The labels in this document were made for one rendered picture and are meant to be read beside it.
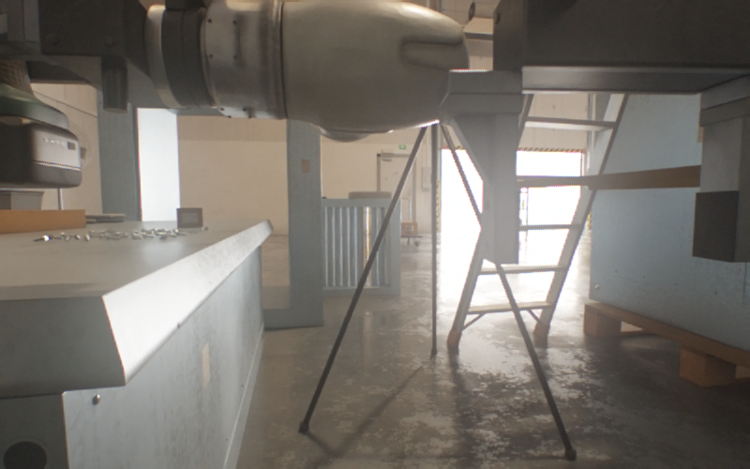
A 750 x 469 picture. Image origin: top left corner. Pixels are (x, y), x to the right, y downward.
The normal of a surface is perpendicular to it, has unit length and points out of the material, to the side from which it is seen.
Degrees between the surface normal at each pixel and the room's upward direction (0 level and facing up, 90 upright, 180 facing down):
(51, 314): 67
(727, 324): 90
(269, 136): 90
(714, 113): 90
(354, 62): 108
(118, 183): 90
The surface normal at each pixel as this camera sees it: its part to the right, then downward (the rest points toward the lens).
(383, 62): 0.22, 0.30
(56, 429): 0.21, 0.07
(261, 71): 0.14, 0.52
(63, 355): 0.19, -0.32
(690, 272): -0.99, 0.02
